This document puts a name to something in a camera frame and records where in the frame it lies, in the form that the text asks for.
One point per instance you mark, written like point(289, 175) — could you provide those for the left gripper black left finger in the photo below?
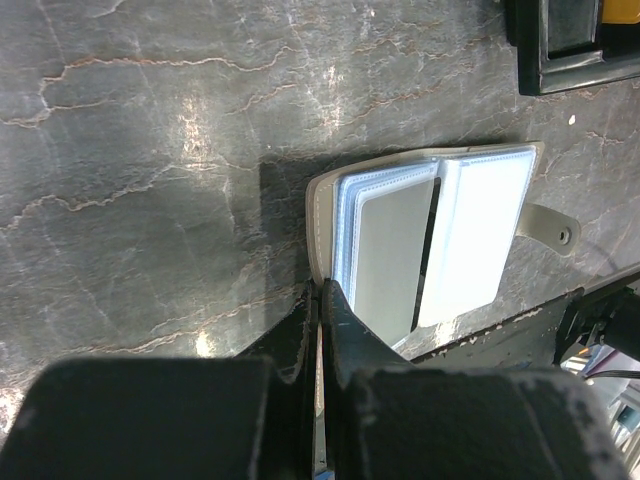
point(286, 445)

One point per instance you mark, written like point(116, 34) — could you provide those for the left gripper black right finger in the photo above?
point(352, 356)

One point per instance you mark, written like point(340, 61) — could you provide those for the grey card holder wallet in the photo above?
point(480, 209)

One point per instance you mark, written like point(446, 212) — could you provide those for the black plastic card box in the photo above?
point(563, 46)

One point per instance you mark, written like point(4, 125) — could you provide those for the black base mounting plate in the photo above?
point(605, 313)

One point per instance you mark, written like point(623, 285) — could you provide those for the yellow tote bag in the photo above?
point(620, 12)

